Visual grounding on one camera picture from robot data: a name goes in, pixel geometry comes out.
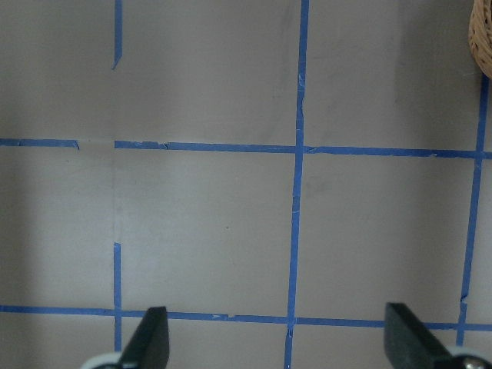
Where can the woven wicker basket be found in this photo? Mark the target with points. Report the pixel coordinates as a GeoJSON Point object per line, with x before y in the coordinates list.
{"type": "Point", "coordinates": [479, 35]}

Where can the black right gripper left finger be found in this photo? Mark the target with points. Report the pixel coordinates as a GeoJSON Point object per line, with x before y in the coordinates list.
{"type": "Point", "coordinates": [149, 347]}

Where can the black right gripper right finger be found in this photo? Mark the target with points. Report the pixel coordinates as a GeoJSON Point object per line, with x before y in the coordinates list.
{"type": "Point", "coordinates": [408, 344]}

